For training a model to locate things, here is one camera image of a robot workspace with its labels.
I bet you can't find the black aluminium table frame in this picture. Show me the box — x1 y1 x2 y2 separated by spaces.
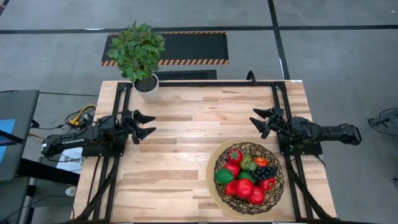
73 81 338 223

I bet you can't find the grey desk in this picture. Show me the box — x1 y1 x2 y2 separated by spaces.
0 89 40 183

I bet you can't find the blue screen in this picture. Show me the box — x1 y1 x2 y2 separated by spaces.
0 118 16 162

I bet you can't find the black chair base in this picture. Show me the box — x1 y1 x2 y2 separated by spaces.
368 108 398 137

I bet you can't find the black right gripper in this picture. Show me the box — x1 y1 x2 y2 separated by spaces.
249 106 289 139

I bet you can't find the small black floor grille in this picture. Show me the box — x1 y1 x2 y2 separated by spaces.
154 70 218 81

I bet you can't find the dark brown wicker basket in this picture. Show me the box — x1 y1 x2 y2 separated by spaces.
213 142 285 217

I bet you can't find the yellow cable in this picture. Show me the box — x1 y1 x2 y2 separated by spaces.
70 104 97 125

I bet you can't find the black hazard-striped floor mat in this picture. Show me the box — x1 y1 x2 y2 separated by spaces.
101 30 229 67

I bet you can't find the black grape bunch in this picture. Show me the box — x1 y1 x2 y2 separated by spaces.
245 161 278 183

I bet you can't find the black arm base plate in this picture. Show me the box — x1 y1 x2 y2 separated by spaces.
81 144 125 157
278 136 323 156

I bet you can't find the red apple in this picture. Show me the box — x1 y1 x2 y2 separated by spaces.
224 162 242 179

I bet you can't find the small red tomato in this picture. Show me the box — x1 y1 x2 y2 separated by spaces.
227 148 244 165

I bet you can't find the large red tomato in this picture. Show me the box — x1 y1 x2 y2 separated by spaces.
234 178 254 199

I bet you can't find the white printed paper sheet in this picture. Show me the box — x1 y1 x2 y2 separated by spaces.
56 146 85 175

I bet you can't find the green lime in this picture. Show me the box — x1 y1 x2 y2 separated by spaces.
238 170 256 184
215 168 234 185

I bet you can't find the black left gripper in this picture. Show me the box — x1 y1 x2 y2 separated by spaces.
119 109 157 145

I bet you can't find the green pear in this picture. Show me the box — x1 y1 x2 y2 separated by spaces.
238 154 254 170

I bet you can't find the red bell pepper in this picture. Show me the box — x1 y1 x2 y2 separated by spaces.
259 177 277 191
223 180 238 197
248 185 266 205

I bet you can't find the round straw placemat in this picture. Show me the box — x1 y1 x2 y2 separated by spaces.
206 139 285 218

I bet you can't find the green plant in white pot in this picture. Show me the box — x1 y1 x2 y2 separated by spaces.
105 21 166 102

